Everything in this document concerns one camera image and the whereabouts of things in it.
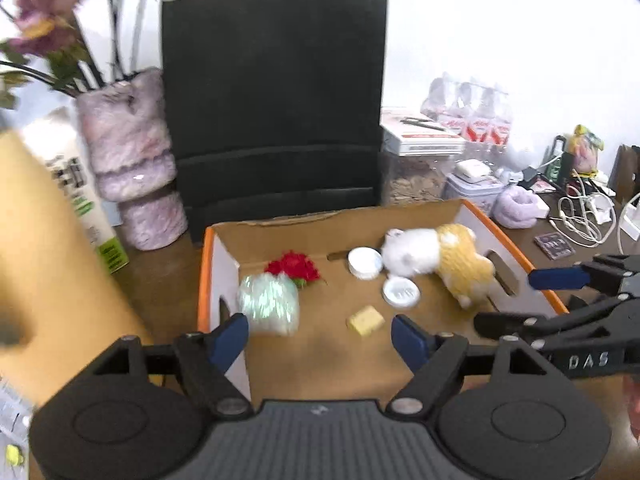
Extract orange-rimmed cardboard box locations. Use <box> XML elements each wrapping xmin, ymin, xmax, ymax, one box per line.
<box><xmin>196</xmin><ymin>199</ymin><xmax>571</xmax><ymax>403</ymax></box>

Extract black pen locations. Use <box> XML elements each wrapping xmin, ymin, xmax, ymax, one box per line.
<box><xmin>400</xmin><ymin>117</ymin><xmax>447</xmax><ymax>132</ymax></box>

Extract red rose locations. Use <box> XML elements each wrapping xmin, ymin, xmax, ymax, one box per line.
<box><xmin>264</xmin><ymin>251</ymin><xmax>323</xmax><ymax>288</ymax></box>

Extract yellow sponge block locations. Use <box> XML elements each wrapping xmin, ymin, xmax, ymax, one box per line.
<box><xmin>347</xmin><ymin>305</ymin><xmax>386</xmax><ymax>336</ymax></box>

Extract colourful toy figure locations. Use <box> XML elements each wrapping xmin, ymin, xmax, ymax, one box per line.
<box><xmin>570</xmin><ymin>124</ymin><xmax>606</xmax><ymax>176</ymax></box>

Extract pack of water bottles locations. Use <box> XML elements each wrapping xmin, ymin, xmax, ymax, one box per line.
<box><xmin>420</xmin><ymin>74</ymin><xmax>516</xmax><ymax>143</ymax></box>

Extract person's right hand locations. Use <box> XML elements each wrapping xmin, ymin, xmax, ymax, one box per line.
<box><xmin>622</xmin><ymin>375</ymin><xmax>640</xmax><ymax>443</ymax></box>

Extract clear container with chips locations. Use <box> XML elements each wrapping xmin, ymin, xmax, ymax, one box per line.
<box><xmin>380</xmin><ymin>152</ymin><xmax>456</xmax><ymax>206</ymax></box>

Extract iridescent green plastic bag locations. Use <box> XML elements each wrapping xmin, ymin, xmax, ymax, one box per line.
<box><xmin>236</xmin><ymin>272</ymin><xmax>301</xmax><ymax>336</ymax></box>

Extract black bottle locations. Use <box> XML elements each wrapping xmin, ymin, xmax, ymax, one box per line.
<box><xmin>547</xmin><ymin>135</ymin><xmax>576</xmax><ymax>186</ymax></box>

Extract brown bag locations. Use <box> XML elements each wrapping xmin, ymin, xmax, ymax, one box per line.
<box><xmin>615</xmin><ymin>144</ymin><xmax>640</xmax><ymax>201</ymax></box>

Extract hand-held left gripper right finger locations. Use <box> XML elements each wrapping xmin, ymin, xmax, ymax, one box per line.
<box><xmin>387</xmin><ymin>314</ymin><xmax>551</xmax><ymax>416</ymax></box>

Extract plain white round lid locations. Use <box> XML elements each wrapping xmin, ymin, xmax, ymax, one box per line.
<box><xmin>347</xmin><ymin>246</ymin><xmax>384</xmax><ymax>281</ymax></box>

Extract white earbuds case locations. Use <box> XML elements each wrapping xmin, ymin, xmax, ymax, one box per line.
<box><xmin>454</xmin><ymin>159</ymin><xmax>490</xmax><ymax>183</ymax></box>

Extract pink furry vase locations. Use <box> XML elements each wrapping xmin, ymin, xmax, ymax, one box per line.
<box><xmin>75</xmin><ymin>67</ymin><xmax>190</xmax><ymax>251</ymax></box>

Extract white paper sheet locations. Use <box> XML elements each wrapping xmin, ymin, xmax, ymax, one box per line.
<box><xmin>0</xmin><ymin>375</ymin><xmax>33</xmax><ymax>480</ymax></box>

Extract white and yellow plush toy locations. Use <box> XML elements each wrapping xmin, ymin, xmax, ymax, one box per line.
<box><xmin>381</xmin><ymin>223</ymin><xmax>497</xmax><ymax>309</ymax></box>

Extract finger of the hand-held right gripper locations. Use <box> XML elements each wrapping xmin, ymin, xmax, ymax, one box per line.
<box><xmin>527</xmin><ymin>254</ymin><xmax>640</xmax><ymax>297</ymax></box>
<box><xmin>474</xmin><ymin>296</ymin><xmax>632</xmax><ymax>354</ymax></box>

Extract white round lamp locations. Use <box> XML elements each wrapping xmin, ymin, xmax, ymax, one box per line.
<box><xmin>500</xmin><ymin>142</ymin><xmax>538</xmax><ymax>183</ymax></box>

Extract black card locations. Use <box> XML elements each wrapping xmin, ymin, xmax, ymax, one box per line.
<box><xmin>534</xmin><ymin>232</ymin><xmax>573</xmax><ymax>260</ymax></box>

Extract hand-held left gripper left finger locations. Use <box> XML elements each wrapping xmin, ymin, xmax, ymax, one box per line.
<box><xmin>95</xmin><ymin>312</ymin><xmax>252</xmax><ymax>421</ymax></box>

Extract black paper bag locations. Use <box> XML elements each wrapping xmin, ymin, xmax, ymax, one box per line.
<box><xmin>160</xmin><ymin>0</ymin><xmax>390</xmax><ymax>241</ymax></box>

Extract white power adapter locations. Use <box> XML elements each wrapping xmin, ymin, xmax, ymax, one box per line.
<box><xmin>619</xmin><ymin>192</ymin><xmax>640</xmax><ymax>256</ymax></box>

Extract white cables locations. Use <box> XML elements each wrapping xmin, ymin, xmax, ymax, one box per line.
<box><xmin>547</xmin><ymin>170</ymin><xmax>618</xmax><ymax>247</ymax></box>

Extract tan cardboard sheet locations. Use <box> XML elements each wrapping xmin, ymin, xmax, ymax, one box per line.
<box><xmin>0</xmin><ymin>130</ymin><xmax>156</xmax><ymax>411</ymax></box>

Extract white and green carton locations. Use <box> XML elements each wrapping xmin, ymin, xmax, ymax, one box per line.
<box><xmin>22</xmin><ymin>107</ymin><xmax>130</xmax><ymax>275</ymax></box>

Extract artificial flowers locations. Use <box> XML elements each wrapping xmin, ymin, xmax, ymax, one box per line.
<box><xmin>0</xmin><ymin>0</ymin><xmax>166</xmax><ymax>111</ymax></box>

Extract white and red flat box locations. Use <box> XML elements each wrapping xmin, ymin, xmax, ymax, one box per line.
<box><xmin>380</xmin><ymin>107</ymin><xmax>467</xmax><ymax>156</ymax></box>

